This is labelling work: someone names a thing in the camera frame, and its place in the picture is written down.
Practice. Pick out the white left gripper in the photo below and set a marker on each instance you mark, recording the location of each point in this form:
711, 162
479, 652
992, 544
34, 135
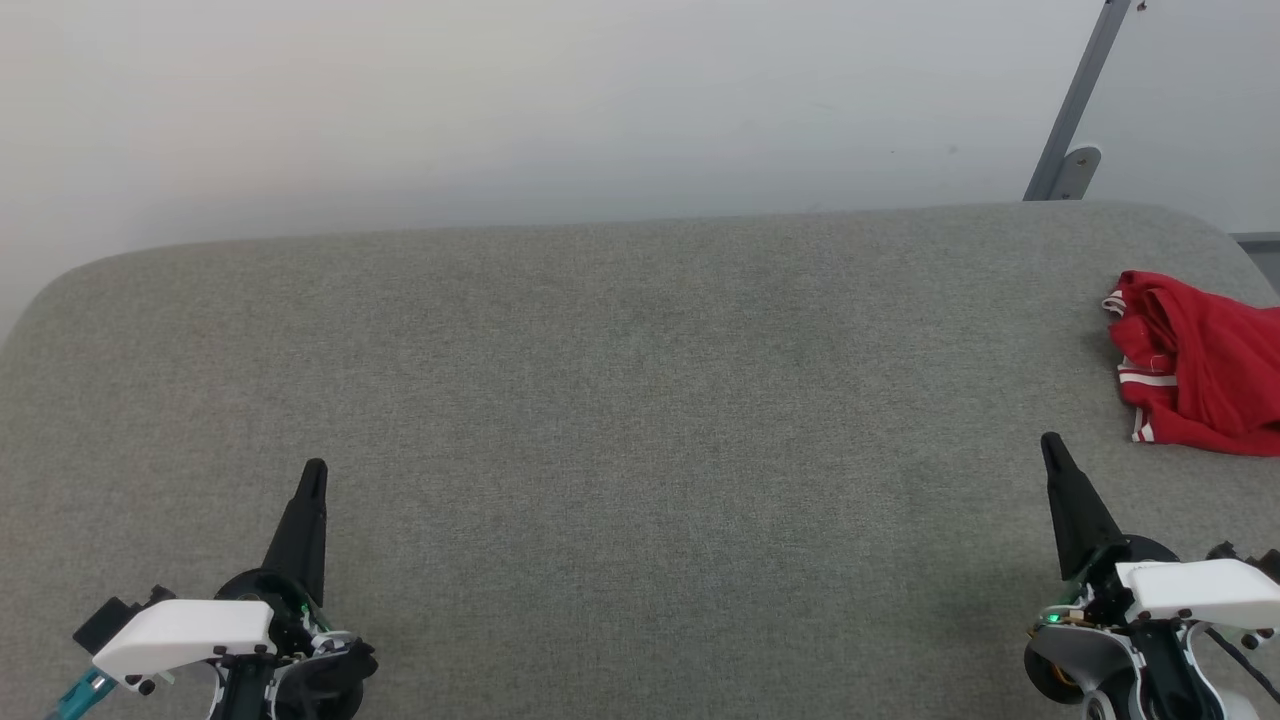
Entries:
185, 630

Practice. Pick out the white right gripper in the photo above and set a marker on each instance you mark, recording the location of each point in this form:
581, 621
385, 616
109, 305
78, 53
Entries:
1200, 590

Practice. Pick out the red white basketball jersey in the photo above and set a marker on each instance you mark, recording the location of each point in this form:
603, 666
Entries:
1210, 370

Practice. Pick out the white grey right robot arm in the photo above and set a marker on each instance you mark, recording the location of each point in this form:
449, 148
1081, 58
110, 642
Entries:
1240, 706

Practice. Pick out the grey metal pole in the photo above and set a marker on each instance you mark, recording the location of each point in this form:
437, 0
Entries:
1080, 95

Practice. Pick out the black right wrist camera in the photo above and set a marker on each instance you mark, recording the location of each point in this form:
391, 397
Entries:
1255, 553

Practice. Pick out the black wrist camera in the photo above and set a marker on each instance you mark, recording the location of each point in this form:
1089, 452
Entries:
105, 622
1255, 553

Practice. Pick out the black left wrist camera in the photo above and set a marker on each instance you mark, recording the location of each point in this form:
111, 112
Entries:
105, 622

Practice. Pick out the dark grey wall ledge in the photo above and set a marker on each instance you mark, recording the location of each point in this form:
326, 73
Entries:
1262, 258

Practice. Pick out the grey rounded pole bracket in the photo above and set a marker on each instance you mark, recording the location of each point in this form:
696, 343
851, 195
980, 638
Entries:
1076, 175

